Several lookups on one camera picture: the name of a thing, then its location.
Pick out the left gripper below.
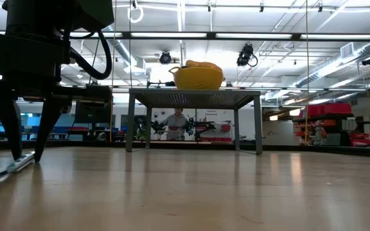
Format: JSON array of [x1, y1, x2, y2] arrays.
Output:
[[0, 31, 114, 164]]

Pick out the yellow plastic colander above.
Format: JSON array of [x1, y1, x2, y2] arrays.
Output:
[[168, 66, 226, 91]]

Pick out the yellow oblong mango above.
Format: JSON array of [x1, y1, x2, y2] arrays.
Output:
[[184, 60, 224, 73]]

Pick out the silver table knife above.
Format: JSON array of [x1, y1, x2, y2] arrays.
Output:
[[0, 151, 36, 189]]

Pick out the black monitor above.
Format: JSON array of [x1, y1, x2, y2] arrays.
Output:
[[75, 101, 114, 125]]

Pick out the person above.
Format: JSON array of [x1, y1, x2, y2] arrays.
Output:
[[163, 107, 189, 141]]

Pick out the grey perforated metal shelf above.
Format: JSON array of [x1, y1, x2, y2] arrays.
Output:
[[125, 88, 263, 155]]

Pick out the long LED light bar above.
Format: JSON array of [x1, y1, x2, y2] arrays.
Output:
[[0, 30, 370, 42]]

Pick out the red storage bin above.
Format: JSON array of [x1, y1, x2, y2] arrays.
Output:
[[306, 102, 353, 118]]

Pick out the mobile parts bin rack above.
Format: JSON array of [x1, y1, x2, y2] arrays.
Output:
[[292, 102, 370, 148]]

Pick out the black cable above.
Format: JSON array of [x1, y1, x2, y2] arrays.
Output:
[[87, 35, 102, 86]]

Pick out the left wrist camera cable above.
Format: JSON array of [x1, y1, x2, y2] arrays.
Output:
[[68, 30, 113, 81]]

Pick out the white cable loop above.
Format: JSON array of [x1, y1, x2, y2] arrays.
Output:
[[127, 3, 145, 24]]

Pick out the black camera rig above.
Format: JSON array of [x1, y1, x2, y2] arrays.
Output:
[[236, 43, 259, 68]]

